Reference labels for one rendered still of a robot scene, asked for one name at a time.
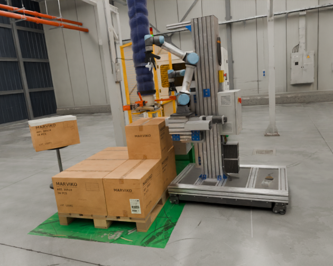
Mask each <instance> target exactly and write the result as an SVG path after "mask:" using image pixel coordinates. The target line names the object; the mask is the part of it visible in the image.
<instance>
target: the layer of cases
mask: <svg viewBox="0 0 333 266"><path fill-rule="evenodd" d="M176 174H177V171H176V165H175V153H174V146H172V147H171V148H170V149H169V150H168V152H167V153H166V154H165V155H164V156H163V158H162V159H129V158H128V150H127V147H107V148H105V149H104V150H102V151H100V152H98V153H96V154H94V155H92V156H90V157H89V158H87V159H85V160H83V161H81V162H79V163H77V164H75V165H73V166H72V167H70V168H68V169H66V170H64V171H62V172H60V173H58V174H56V175H55V176H53V177H52V182H53V188H54V193H55V199H56V203H57V208H58V212H59V213H74V214H89V215H104V216H120V217H135V218H143V219H144V218H145V217H146V216H147V215H148V213H149V212H150V210H151V209H152V207H153V206H154V205H155V203H156V202H157V201H158V199H159V198H160V196H161V195H162V194H163V192H164V191H165V189H166V188H167V186H168V185H169V184H170V183H171V181H172V180H173V178H174V177H175V175H176Z"/></svg>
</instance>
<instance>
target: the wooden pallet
mask: <svg viewBox="0 0 333 266"><path fill-rule="evenodd" d="M176 177H177V174H176V175H175V177H174V178H173V180H174V179H175V178H176ZM173 180H172V181H173ZM172 181H171V182H172ZM169 197H170V193H168V187H167V188H166V189H165V191H164V192H163V194H162V195H161V196H160V198H159V199H158V201H157V202H156V203H155V205H154V206H153V207H152V209H151V210H150V212H149V213H148V215H147V216H146V217H145V218H135V217H120V216H104V215H89V214H74V213H59V212H58V216H59V221H60V225H69V224H70V223H71V222H73V221H74V220H75V219H76V218H85V219H94V225H95V228H101V229H108V228H109V226H110V225H111V224H112V223H113V222H114V221H127V222H136V227H137V231H138V232H147V231H148V229H149V228H150V226H151V225H152V223H153V221H154V220H155V218H156V217H157V215H158V214H159V212H160V210H161V209H162V207H163V206H164V204H165V203H166V201H167V200H168V198H169Z"/></svg>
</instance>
